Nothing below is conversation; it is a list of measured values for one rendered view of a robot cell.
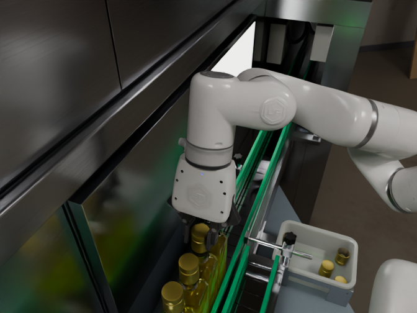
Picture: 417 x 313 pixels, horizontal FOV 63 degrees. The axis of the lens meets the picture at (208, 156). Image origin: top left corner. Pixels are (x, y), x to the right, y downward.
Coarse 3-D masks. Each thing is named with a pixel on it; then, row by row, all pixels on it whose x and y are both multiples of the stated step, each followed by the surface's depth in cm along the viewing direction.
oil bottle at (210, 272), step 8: (208, 256) 66; (216, 256) 68; (200, 264) 65; (208, 264) 65; (216, 264) 67; (200, 272) 64; (208, 272) 65; (216, 272) 69; (208, 280) 65; (216, 280) 72; (208, 288) 67; (216, 288) 74; (208, 296) 69; (216, 296) 76; (208, 304) 71; (208, 312) 73
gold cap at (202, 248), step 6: (192, 228) 61; (198, 228) 61; (204, 228) 61; (192, 234) 60; (198, 234) 60; (204, 234) 60; (192, 240) 61; (198, 240) 60; (204, 240) 60; (192, 246) 62; (198, 246) 61; (204, 246) 61; (198, 252) 62; (204, 252) 62
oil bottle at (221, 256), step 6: (222, 234) 71; (222, 240) 70; (216, 246) 68; (222, 246) 70; (216, 252) 69; (222, 252) 71; (222, 258) 72; (222, 264) 74; (222, 270) 76; (222, 276) 78
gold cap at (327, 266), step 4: (324, 260) 97; (328, 260) 97; (324, 264) 96; (328, 264) 96; (332, 264) 96; (320, 268) 98; (324, 268) 96; (328, 268) 95; (332, 268) 95; (320, 272) 98; (324, 272) 96; (328, 272) 96; (324, 276) 97; (328, 276) 97
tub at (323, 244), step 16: (288, 224) 105; (304, 224) 104; (304, 240) 106; (320, 240) 104; (336, 240) 102; (352, 240) 99; (272, 256) 95; (320, 256) 103; (352, 256) 96; (304, 272) 91; (336, 272) 99; (352, 272) 91
